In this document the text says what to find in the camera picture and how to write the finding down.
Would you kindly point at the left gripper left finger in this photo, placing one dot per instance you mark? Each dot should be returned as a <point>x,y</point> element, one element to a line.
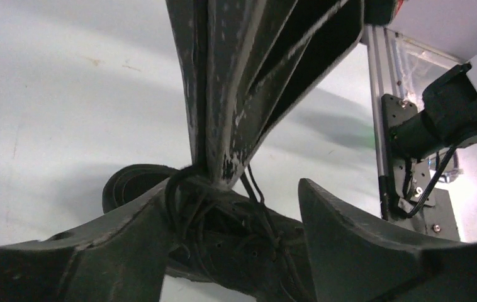
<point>120,256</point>

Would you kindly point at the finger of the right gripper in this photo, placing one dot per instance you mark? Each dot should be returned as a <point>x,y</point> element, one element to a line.
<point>263,58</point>
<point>194,27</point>

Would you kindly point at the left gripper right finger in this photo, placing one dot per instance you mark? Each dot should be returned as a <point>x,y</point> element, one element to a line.
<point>356,256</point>

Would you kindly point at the black shoelace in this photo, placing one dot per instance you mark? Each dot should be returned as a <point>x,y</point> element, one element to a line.
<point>255,196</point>

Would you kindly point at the black sneaker shoe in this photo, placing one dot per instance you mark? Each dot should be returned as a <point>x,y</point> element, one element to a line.
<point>222,237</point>

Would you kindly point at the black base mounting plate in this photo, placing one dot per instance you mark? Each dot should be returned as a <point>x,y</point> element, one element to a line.
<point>401,190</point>

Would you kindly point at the aluminium front rail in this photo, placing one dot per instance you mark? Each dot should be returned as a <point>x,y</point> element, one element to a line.
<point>402,67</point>

